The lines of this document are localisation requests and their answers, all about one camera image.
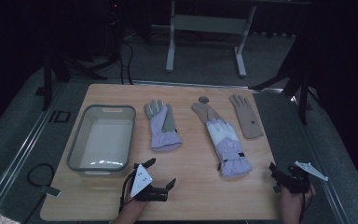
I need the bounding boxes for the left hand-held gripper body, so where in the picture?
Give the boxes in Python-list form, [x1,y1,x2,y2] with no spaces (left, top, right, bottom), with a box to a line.
[130,163,170,203]

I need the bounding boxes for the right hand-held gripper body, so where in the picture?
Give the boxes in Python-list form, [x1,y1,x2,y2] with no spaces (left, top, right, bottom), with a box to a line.
[283,161,329,194]

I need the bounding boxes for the purple ski glove grey palm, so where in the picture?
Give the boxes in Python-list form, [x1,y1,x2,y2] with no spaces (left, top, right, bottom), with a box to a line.
[144,99,183,153]

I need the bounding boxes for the clear plastic bin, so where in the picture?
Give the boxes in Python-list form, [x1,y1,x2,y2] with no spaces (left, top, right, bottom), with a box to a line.
[66,104,137,178]

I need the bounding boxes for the purple and white ski glove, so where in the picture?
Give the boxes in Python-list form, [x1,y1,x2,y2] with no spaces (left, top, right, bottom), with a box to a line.
[205,117,254,178]

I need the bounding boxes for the beige knit glove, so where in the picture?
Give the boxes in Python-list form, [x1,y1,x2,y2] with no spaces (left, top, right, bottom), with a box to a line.
[228,93,265,140]
[190,102,222,126]

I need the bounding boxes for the person's left hand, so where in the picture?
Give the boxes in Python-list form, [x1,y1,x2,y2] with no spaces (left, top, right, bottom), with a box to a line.
[120,186,152,217]

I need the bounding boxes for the person's right hand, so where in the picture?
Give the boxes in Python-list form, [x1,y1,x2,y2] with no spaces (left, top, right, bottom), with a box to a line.
[279,183,317,216]

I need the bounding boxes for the grey flat tag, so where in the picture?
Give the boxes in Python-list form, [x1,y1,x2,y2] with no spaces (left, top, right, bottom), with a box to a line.
[38,185,62,198]

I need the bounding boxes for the black metal stand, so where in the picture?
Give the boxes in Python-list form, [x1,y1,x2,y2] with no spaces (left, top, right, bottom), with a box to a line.
[36,46,108,112]
[250,27,314,126]

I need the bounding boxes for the dark equipment rack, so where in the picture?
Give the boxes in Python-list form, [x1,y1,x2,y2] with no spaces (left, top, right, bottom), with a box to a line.
[105,0,126,62]

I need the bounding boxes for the left hand-held gripper cable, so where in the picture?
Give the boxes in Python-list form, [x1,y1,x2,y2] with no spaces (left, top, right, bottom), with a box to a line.
[118,170,138,214]

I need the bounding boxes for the hand-held gripper cable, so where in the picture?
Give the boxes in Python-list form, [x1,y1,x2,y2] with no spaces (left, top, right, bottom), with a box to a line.
[118,170,138,214]
[299,186,313,223]

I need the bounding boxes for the right hand-held gripper cable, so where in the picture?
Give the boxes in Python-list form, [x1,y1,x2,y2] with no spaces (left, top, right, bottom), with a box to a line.
[299,186,313,223]

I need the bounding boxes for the metal floor rail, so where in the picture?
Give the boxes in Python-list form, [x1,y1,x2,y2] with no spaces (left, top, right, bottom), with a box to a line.
[0,82,68,216]
[287,92,352,224]

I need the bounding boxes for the black floor cables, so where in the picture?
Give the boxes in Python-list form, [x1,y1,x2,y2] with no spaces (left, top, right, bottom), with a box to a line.
[117,40,135,86]

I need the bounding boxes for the black cable loop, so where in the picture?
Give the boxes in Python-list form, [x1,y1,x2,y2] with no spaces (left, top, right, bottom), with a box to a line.
[26,162,56,188]

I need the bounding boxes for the white metal desk frame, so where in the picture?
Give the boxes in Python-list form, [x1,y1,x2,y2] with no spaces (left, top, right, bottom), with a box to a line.
[165,0,258,78]

